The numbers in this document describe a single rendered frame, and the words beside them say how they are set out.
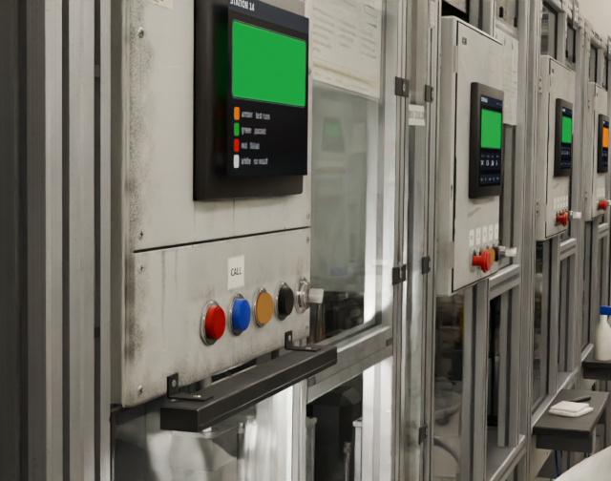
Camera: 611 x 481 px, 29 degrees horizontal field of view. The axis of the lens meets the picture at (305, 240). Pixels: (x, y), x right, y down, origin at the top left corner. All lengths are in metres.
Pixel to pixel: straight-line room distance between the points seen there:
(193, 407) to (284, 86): 0.36
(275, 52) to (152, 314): 0.31
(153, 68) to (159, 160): 0.07
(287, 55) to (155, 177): 0.27
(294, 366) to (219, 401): 0.18
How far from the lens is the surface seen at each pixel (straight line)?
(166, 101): 0.98
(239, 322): 1.11
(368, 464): 1.76
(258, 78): 1.11
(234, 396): 1.03
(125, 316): 0.94
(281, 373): 1.13
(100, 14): 0.91
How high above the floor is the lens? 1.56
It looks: 4 degrees down
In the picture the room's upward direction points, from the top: 1 degrees clockwise
